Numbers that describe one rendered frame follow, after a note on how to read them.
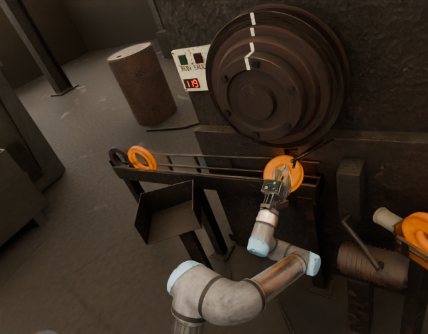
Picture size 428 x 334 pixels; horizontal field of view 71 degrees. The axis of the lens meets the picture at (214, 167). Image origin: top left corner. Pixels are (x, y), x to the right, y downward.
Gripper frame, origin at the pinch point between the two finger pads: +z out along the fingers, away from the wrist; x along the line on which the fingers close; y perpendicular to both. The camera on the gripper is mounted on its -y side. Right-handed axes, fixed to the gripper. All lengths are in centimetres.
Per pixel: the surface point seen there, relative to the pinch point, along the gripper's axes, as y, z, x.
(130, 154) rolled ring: -1, -1, 94
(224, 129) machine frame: 6.8, 13.0, 30.7
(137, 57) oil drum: -49, 145, 235
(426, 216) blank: 6.6, -13.0, -46.4
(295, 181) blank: -0.6, -4.7, -5.0
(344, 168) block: 3.2, 1.0, -22.0
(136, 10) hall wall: -210, 568, 687
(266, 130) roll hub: 27.0, -0.7, -1.6
